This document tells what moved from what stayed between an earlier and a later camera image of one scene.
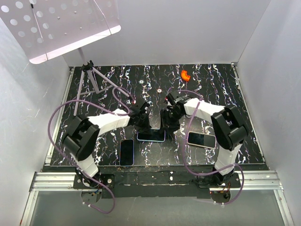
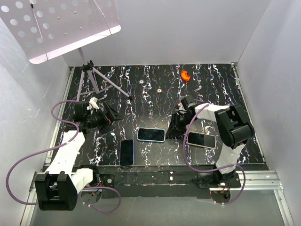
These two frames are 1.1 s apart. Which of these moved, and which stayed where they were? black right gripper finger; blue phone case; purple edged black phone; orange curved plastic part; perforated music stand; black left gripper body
Moved: black right gripper finger; black left gripper body
Stayed: blue phone case; purple edged black phone; perforated music stand; orange curved plastic part
